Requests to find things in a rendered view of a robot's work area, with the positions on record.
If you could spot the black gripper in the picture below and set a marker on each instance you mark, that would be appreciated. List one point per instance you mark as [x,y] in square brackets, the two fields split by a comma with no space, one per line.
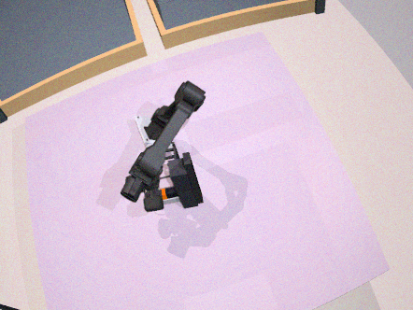
[153,200]

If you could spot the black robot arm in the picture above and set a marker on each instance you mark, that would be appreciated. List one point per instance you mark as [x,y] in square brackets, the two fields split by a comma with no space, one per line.
[165,124]

